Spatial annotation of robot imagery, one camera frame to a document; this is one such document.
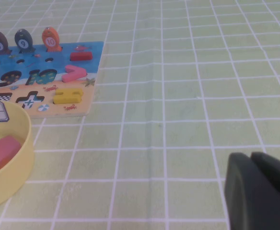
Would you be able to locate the red minus sign piece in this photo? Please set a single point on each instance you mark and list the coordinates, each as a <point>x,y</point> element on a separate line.
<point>81,56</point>

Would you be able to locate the dark grey fish number nine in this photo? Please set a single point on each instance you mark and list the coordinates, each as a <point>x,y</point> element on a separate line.
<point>23,37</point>

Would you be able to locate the green checked tablecloth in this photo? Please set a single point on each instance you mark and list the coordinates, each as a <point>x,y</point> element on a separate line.
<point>178,119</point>

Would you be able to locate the yellow equals sign piece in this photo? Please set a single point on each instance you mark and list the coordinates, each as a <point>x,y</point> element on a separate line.
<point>58,98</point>

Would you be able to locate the pink greater-than sign piece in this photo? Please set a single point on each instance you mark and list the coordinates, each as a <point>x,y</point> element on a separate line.
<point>70,76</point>

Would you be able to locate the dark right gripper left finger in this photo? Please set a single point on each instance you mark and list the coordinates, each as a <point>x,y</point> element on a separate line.
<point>245,196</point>

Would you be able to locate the yellow plastic bowl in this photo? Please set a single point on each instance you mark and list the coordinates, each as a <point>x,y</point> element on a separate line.
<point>10,182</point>

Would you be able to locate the pink trapezoid piece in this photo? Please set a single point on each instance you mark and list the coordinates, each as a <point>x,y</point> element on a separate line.
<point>1,151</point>

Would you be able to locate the orange fish number ten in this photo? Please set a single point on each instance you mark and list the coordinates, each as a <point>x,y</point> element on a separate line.
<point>50,35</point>

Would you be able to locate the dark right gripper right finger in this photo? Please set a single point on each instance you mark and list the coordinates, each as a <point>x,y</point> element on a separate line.
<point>274,172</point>

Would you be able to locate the colourful wooden puzzle board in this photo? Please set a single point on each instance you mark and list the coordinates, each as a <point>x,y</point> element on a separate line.
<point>61,62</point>

